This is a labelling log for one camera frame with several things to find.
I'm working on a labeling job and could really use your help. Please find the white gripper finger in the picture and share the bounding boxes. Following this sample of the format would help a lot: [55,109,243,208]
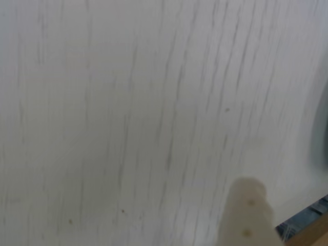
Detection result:
[217,176,282,246]

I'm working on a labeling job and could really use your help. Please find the blue round dish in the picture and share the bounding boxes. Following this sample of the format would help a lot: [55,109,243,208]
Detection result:
[309,76,328,172]

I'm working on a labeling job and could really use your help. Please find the light wooden furniture panel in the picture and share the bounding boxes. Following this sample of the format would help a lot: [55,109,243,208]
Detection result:
[288,214,328,246]

